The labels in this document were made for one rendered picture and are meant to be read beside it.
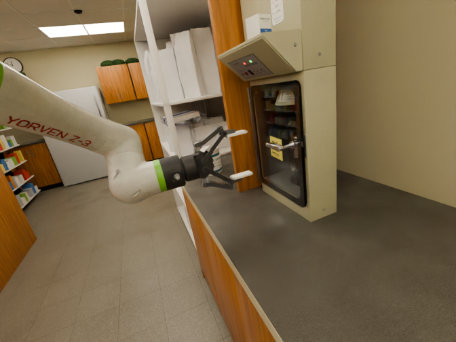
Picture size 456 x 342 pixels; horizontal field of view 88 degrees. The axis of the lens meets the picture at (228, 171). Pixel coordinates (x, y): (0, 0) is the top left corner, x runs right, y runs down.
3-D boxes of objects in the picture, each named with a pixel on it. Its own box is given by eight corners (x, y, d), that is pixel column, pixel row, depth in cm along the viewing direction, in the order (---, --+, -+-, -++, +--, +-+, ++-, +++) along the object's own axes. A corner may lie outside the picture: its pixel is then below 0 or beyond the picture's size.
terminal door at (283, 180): (261, 180, 105) (250, 85, 92) (307, 209, 78) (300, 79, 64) (260, 181, 105) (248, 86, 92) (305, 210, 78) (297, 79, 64)
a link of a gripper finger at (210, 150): (201, 161, 73) (198, 159, 72) (222, 131, 73) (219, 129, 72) (205, 164, 69) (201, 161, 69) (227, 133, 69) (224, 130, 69)
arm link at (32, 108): (-36, 131, 41) (5, 96, 38) (-34, 83, 45) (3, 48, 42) (125, 174, 74) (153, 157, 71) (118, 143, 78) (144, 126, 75)
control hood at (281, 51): (249, 80, 92) (245, 52, 89) (304, 70, 63) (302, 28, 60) (221, 85, 89) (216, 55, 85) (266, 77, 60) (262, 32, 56)
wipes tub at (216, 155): (218, 166, 150) (214, 143, 145) (225, 172, 138) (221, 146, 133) (198, 172, 146) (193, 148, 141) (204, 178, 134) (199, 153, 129)
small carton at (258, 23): (259, 42, 71) (256, 20, 69) (272, 38, 68) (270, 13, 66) (248, 43, 69) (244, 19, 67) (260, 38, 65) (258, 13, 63)
